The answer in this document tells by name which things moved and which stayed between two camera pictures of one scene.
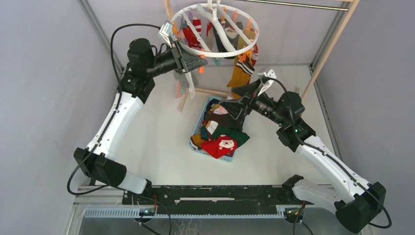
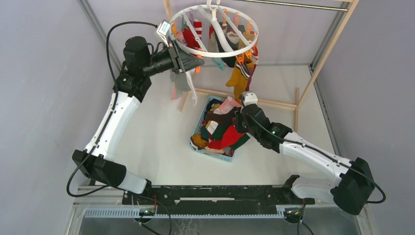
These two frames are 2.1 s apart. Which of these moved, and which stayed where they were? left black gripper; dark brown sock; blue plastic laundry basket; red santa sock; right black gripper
Moved: right black gripper; red santa sock
Stayed: blue plastic laundry basket; dark brown sock; left black gripper
